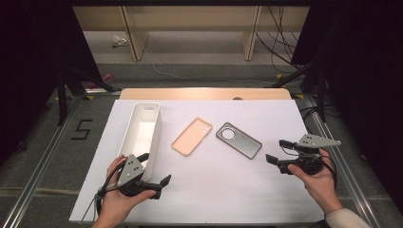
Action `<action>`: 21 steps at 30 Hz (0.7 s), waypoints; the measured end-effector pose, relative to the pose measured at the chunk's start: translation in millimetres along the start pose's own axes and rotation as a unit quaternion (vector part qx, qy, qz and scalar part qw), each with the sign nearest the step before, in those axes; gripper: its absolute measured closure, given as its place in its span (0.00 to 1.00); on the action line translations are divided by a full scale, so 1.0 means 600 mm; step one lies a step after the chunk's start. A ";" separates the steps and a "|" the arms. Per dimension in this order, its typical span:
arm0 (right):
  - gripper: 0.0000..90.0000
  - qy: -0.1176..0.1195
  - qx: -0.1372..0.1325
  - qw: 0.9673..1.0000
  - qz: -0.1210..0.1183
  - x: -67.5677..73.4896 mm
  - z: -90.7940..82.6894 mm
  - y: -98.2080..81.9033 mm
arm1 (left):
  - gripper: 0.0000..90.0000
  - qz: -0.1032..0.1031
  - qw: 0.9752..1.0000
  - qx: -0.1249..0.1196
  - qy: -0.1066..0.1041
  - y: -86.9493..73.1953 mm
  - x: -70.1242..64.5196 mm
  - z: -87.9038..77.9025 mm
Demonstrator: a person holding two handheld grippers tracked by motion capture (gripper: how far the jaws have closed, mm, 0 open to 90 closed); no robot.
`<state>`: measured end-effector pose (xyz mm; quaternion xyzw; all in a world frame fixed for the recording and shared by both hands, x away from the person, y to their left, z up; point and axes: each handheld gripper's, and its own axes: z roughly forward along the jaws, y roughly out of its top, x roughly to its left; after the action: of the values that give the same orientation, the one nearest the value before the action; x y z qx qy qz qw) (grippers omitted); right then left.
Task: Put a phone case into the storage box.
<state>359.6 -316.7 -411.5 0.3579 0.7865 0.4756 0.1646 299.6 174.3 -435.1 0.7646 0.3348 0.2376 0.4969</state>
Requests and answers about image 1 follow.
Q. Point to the crumpled white paper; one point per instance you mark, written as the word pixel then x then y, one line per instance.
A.
pixel 118 41

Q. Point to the aluminium floor rail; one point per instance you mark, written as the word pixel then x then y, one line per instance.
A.
pixel 37 171
pixel 357 196

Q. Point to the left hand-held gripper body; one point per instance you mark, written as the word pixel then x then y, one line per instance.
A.
pixel 130 171

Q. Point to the yellow tape piece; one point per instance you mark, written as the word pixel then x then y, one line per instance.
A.
pixel 89 97
pixel 298 95
pixel 279 76

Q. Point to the white table sheet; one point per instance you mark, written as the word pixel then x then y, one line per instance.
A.
pixel 221 190

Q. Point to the grey phone case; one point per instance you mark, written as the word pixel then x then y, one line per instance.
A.
pixel 244 144

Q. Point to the peach phone case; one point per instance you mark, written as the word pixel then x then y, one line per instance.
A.
pixel 190 137

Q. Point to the beige wooden desk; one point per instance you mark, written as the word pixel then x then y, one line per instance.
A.
pixel 190 19

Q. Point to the person's left hand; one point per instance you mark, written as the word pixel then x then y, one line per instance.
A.
pixel 117 205

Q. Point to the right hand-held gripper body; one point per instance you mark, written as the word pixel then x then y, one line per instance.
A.
pixel 305 161

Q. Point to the black metal stand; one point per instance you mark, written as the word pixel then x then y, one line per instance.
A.
pixel 61 101
pixel 321 95

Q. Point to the pink floor item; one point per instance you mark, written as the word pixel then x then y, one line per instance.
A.
pixel 107 78

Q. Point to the white plastic storage box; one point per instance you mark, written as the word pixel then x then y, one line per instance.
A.
pixel 139 136

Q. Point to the black curtain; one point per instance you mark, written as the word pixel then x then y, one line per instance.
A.
pixel 364 63
pixel 31 63

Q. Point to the person's right hand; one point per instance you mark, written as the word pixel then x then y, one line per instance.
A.
pixel 321 186

